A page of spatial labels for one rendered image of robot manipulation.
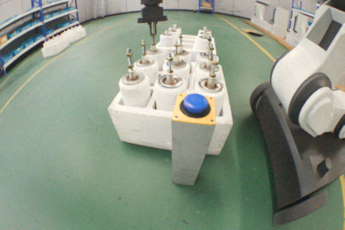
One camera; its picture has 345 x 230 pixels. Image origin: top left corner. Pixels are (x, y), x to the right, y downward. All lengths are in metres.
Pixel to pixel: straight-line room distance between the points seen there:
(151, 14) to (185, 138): 0.48
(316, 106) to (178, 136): 0.27
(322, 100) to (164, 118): 0.40
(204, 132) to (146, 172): 0.33
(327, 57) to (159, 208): 0.58
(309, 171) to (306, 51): 0.30
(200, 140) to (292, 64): 0.26
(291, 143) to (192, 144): 0.33
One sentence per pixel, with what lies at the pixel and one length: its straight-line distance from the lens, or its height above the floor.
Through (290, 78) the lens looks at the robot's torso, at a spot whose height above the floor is 0.37.
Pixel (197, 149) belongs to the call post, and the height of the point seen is 0.24.
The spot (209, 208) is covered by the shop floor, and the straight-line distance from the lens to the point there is 0.50.
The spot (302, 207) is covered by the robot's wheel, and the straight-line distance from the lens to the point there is 0.45.
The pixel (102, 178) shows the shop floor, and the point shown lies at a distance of 0.56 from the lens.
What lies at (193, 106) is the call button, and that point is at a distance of 0.23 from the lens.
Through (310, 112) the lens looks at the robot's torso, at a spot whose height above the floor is 0.35.
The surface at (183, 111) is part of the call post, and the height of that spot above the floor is 0.31.
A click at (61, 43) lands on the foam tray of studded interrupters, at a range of 2.61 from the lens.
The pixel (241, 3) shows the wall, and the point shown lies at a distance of 7.03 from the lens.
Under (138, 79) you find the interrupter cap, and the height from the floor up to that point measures 0.25.
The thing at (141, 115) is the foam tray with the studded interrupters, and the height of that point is 0.18.
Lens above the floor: 0.48
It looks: 40 degrees down
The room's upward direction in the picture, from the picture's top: straight up
